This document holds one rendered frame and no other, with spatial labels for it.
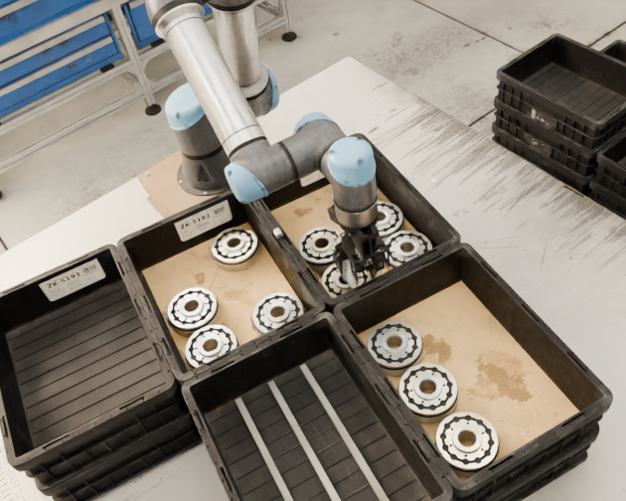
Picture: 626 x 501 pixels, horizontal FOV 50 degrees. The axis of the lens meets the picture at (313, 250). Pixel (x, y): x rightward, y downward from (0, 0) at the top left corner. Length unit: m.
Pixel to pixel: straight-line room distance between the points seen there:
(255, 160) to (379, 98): 0.95
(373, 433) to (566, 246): 0.69
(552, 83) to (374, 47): 1.32
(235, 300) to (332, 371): 0.27
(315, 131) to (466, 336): 0.48
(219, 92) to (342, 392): 0.57
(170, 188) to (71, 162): 1.61
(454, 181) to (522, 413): 0.73
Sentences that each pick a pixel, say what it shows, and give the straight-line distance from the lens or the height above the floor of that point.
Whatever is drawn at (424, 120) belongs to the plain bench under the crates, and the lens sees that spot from 1.96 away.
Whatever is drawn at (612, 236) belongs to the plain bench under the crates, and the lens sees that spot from 1.70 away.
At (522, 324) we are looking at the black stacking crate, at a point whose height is 0.89.
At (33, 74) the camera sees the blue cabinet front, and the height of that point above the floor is 0.44.
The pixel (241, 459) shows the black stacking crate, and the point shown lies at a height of 0.83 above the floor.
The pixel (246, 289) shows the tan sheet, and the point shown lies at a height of 0.83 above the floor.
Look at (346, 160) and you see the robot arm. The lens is 1.09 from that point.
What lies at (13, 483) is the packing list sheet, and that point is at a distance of 1.54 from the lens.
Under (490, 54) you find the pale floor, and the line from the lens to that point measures 3.48.
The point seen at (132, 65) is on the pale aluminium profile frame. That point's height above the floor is 0.28.
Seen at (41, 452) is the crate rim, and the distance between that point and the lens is 1.25.
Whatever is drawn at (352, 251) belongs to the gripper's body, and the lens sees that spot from 1.24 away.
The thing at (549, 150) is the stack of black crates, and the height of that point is 0.41.
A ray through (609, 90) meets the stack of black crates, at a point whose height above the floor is 0.49.
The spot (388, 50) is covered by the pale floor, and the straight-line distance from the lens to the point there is 3.53.
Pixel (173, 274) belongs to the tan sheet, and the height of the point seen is 0.83.
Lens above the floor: 1.93
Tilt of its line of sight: 49 degrees down
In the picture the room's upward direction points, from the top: 11 degrees counter-clockwise
